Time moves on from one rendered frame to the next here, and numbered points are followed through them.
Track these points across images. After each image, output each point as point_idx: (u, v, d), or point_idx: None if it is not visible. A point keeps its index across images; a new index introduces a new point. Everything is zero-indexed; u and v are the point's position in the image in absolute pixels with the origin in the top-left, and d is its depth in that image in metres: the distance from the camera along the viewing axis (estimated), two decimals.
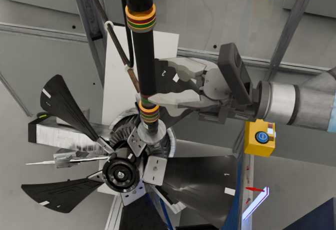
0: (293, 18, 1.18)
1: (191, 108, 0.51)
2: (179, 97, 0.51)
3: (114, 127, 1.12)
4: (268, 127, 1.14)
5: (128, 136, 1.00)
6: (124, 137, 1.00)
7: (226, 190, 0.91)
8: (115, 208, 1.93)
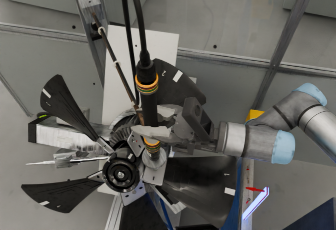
0: (293, 18, 1.18)
1: (161, 141, 0.65)
2: (153, 131, 0.65)
3: (114, 127, 1.12)
4: None
5: (128, 136, 1.00)
6: (124, 137, 1.00)
7: (226, 190, 0.91)
8: (115, 208, 1.93)
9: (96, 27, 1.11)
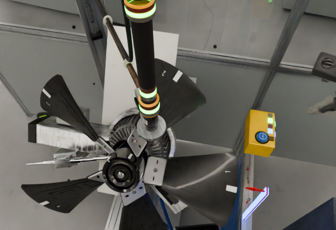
0: (293, 18, 1.18)
1: (327, 110, 0.63)
2: (320, 104, 0.66)
3: (114, 127, 1.12)
4: (268, 127, 1.14)
5: (128, 136, 1.00)
6: (124, 137, 1.00)
7: (228, 187, 0.89)
8: (115, 208, 1.93)
9: None
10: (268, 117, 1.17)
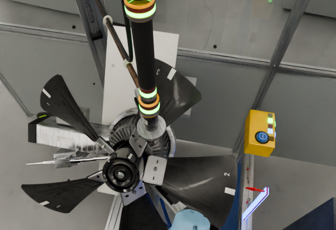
0: (293, 18, 1.18)
1: None
2: None
3: (114, 127, 1.12)
4: (268, 127, 1.14)
5: (149, 146, 1.00)
6: (147, 144, 0.99)
7: None
8: (115, 208, 1.93)
9: None
10: (268, 117, 1.17)
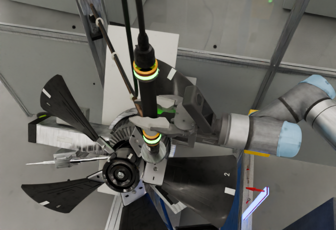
0: (293, 18, 1.18)
1: (160, 133, 0.61)
2: (152, 123, 0.62)
3: (114, 127, 1.12)
4: None
5: None
6: None
7: None
8: (115, 208, 1.93)
9: (94, 19, 1.08)
10: None
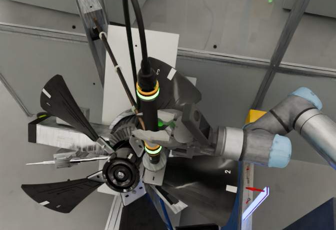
0: (293, 18, 1.18)
1: (161, 145, 0.66)
2: (153, 136, 0.67)
3: (114, 127, 1.12)
4: None
5: None
6: None
7: None
8: (115, 208, 1.93)
9: (97, 31, 1.13)
10: None
